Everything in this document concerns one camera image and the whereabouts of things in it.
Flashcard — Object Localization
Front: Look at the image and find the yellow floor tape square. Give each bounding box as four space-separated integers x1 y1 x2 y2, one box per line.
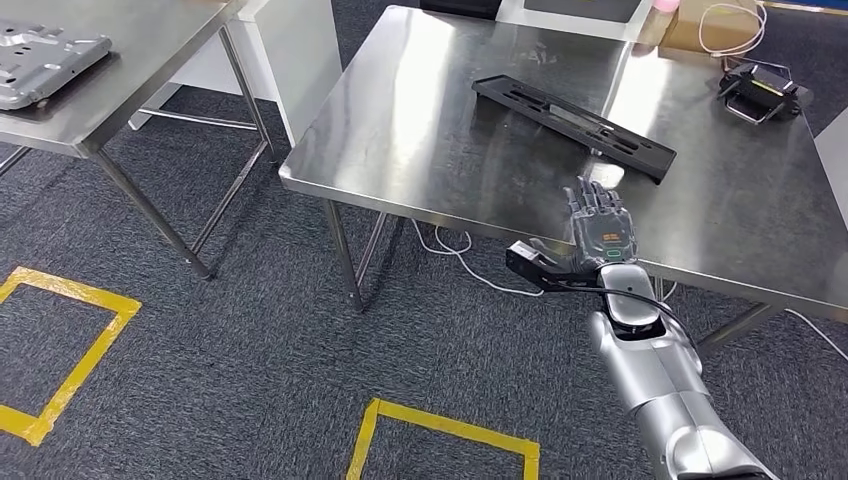
346 398 541 480

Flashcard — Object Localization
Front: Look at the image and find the stainless steel table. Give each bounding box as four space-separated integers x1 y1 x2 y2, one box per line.
0 0 280 283

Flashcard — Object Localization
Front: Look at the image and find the large cardboard box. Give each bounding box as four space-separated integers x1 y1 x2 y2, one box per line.
657 0 763 64

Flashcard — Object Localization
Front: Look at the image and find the black device with yellow label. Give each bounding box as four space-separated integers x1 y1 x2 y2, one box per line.
717 60 813 126

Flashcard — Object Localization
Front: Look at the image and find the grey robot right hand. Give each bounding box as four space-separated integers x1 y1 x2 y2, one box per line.
529 175 639 273

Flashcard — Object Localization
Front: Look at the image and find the black plastic panel part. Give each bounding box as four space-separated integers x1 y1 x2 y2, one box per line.
471 74 678 185

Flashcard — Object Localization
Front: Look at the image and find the dark grey equipment case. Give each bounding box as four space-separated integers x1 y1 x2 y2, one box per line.
523 0 643 24

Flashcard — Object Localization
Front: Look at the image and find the stainless steel workbench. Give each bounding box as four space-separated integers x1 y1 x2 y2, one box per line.
278 5 848 359

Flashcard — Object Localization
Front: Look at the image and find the white cabinet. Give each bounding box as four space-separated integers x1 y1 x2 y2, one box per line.
813 105 848 230
129 0 344 150

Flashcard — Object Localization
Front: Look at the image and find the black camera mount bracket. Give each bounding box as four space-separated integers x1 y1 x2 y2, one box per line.
505 241 601 293

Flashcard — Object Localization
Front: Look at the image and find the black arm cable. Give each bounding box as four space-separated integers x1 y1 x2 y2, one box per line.
543 281 700 352

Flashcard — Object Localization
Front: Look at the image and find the white coiled cable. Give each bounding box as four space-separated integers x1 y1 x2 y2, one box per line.
697 1 768 60

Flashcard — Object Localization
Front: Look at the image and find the black equipment case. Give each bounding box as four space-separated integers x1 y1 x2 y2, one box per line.
420 0 503 20

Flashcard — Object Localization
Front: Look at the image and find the pink capped bottle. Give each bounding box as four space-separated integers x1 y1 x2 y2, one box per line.
635 0 682 54

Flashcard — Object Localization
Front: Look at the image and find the grey sheet metal part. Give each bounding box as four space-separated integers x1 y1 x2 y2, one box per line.
0 18 114 112

